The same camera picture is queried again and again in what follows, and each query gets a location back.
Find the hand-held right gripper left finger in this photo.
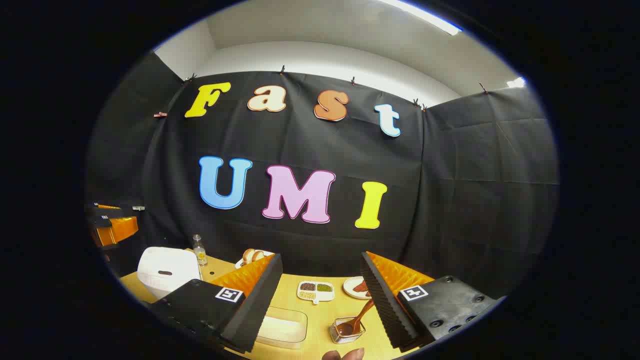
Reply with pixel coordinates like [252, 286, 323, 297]
[150, 253, 284, 354]

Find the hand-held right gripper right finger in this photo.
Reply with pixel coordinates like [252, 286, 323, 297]
[360, 251, 501, 352]

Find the brown wooden spoon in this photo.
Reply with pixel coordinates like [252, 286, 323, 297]
[336, 299, 375, 337]

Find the clear plastic rice container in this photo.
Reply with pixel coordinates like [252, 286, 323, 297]
[256, 306, 308, 349]

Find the white rice cooker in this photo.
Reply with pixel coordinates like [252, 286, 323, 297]
[137, 246, 202, 300]

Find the white round plate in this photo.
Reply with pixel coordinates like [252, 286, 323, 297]
[343, 276, 373, 300]

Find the white toaster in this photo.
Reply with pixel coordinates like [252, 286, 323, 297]
[235, 250, 276, 270]

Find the white divided grain dish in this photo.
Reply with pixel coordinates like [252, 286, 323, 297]
[297, 280, 335, 305]

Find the small glass bottle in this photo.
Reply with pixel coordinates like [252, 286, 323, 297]
[192, 234, 208, 267]

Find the black backdrop cloth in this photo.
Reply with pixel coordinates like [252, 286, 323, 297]
[85, 50, 560, 301]

